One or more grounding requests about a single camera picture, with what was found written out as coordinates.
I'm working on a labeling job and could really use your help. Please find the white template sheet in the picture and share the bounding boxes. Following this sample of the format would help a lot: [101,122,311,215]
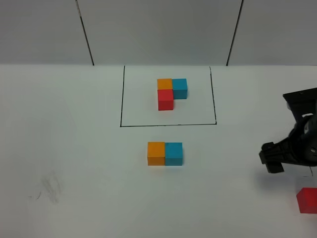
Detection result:
[121,66,216,127]

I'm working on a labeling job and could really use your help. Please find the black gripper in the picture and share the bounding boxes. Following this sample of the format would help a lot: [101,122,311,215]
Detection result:
[259,88,317,174]

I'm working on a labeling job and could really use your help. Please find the red cube block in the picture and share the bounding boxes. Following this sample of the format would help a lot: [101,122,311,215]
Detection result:
[296,187,317,214]

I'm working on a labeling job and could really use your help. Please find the template orange cube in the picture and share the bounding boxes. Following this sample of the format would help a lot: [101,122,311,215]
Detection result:
[157,78,173,90]

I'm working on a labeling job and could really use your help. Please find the orange cube block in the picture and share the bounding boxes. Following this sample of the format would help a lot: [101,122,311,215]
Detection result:
[147,142,165,166]

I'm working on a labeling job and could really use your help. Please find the template blue cube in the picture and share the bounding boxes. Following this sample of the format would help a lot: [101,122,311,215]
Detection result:
[172,78,188,100]

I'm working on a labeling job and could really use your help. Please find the template red cube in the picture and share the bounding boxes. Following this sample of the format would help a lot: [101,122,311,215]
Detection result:
[158,89,174,111]

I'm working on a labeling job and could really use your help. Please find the blue cube block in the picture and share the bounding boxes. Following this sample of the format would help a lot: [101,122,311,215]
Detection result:
[165,142,183,166]

